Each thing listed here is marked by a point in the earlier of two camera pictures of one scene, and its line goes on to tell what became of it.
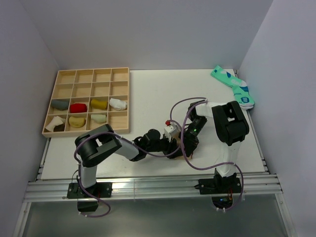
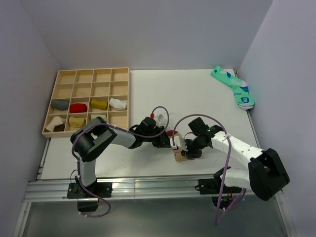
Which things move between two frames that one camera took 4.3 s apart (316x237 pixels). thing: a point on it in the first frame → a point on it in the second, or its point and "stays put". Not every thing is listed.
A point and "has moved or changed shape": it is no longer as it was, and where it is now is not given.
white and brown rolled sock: x=57 y=124 stays put
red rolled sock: x=78 y=108 stays put
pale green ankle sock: x=99 y=118 stays put
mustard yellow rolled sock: x=98 y=104 stays put
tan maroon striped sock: x=176 y=135 has moved or changed shape
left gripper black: x=171 y=146 → x=163 y=141
